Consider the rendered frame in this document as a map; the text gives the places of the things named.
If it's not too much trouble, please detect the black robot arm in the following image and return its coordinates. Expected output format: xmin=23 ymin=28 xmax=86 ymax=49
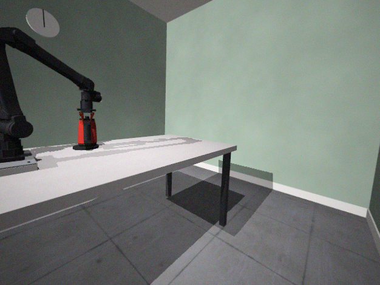
xmin=0 ymin=27 xmax=102 ymax=163

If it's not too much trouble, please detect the black round disk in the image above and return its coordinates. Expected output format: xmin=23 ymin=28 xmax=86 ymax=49
xmin=73 ymin=144 xmax=99 ymax=150

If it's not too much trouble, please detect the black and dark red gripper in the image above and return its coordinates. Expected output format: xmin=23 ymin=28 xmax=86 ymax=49
xmin=77 ymin=100 xmax=96 ymax=124

